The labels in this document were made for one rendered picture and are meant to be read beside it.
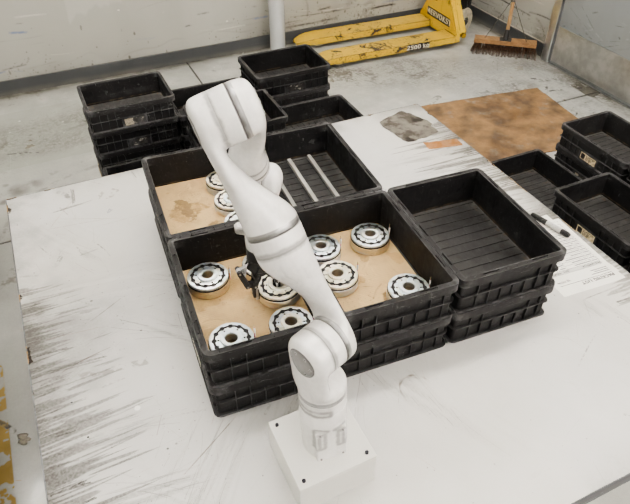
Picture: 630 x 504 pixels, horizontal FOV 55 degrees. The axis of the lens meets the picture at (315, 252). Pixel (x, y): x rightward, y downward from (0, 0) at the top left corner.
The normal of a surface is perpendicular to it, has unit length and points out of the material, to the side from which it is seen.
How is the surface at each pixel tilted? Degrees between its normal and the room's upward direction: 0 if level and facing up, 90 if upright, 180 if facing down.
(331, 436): 90
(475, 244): 0
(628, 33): 90
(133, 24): 90
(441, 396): 0
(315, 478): 2
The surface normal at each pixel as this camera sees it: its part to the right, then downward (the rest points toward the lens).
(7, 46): 0.42, 0.59
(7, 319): 0.00, -0.76
